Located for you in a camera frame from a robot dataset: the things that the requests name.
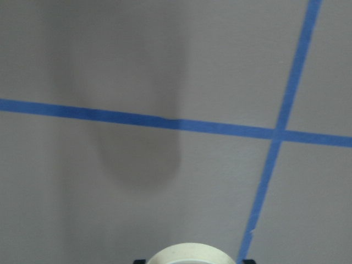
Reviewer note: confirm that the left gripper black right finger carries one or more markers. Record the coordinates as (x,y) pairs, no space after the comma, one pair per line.
(248,261)

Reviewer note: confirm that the blue dome service bell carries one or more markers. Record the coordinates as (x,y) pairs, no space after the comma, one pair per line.
(191,253)

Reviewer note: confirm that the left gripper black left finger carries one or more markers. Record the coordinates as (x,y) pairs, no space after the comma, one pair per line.
(142,261)

